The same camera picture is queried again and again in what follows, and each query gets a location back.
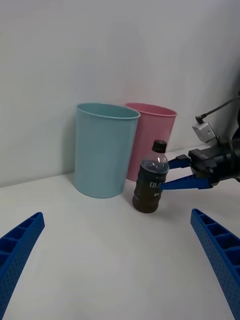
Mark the dark drink bottle black cap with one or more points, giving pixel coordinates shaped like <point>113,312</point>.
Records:
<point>148,187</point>

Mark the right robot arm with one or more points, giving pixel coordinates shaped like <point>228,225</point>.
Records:
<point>237,155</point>

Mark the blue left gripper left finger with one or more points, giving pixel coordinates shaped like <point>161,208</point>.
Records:
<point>17,247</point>

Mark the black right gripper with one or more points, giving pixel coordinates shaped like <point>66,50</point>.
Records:
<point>212,162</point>

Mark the pale blue plastic bin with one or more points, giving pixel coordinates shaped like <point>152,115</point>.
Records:
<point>100,155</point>

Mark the pink plastic bin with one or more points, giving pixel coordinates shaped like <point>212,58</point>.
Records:
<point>152,130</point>

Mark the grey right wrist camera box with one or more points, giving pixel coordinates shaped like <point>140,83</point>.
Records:
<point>203,132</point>

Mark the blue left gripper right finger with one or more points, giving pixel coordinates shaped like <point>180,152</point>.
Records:
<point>220,252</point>

